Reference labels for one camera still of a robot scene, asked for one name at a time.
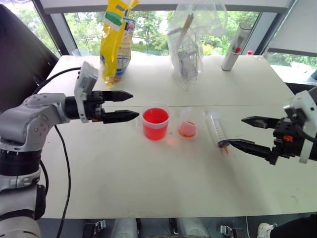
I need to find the long black left arm cable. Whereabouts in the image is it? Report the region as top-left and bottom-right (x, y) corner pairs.
(32, 66), (83, 238)

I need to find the short black arm cable loop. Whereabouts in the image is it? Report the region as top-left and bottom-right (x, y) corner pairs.
(39, 160), (50, 198)

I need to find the white cylindrical bottle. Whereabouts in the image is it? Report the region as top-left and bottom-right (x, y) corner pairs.
(221, 23), (253, 72)

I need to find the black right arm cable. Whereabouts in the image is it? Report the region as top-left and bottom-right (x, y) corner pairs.
(292, 109), (317, 144)

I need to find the white sneaker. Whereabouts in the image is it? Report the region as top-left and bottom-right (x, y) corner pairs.
(257, 222), (278, 238)

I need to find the large clear cup red liquid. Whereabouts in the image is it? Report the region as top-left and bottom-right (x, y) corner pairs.
(141, 106), (171, 141)

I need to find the dark chair back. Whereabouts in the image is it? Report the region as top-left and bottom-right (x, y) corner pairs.
(0, 3), (59, 115)

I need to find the grey rounded shape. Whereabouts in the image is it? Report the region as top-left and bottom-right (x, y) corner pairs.
(176, 217), (211, 238)
(110, 218), (138, 238)

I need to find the black metal foot clamp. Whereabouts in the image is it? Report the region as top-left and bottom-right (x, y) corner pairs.
(219, 224), (245, 238)
(83, 219), (107, 238)

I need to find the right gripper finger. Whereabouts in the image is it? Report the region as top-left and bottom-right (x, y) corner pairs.
(241, 115), (283, 129)
(226, 138), (277, 166)

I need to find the yellow snack bag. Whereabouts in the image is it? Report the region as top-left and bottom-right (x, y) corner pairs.
(100, 0), (140, 89)

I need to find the metal wire basket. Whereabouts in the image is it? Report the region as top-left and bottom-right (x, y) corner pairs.
(168, 27), (202, 82)

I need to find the white side table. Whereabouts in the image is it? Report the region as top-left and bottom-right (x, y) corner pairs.
(264, 51), (317, 85)

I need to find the small beaker red liquid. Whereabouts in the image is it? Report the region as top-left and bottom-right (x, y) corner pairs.
(177, 108), (199, 139)

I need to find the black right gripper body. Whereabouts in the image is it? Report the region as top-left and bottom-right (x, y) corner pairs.
(271, 116), (307, 159)

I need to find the wooden chopstick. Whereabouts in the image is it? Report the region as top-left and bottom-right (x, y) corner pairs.
(177, 14), (193, 48)
(180, 13), (195, 45)

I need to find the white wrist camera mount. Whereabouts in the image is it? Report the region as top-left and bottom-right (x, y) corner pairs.
(283, 89), (317, 164)
(73, 61), (99, 123)

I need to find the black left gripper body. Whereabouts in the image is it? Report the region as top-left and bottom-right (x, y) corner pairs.
(83, 90), (106, 124)

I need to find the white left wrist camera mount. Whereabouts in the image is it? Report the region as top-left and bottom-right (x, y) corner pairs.
(73, 61), (99, 123)

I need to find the clear plastic syringe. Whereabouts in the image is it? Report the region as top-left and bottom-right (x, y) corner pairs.
(204, 111), (230, 156)

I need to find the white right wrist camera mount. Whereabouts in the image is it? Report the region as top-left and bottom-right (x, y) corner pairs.
(283, 89), (317, 164)

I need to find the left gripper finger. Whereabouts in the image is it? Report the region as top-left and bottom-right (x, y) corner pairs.
(103, 110), (140, 124)
(102, 90), (134, 103)

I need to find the person's dark trouser leg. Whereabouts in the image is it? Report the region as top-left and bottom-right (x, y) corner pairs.
(269, 214), (317, 238)

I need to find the clear plastic bag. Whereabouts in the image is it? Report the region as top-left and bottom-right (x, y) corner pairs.
(167, 0), (228, 91)

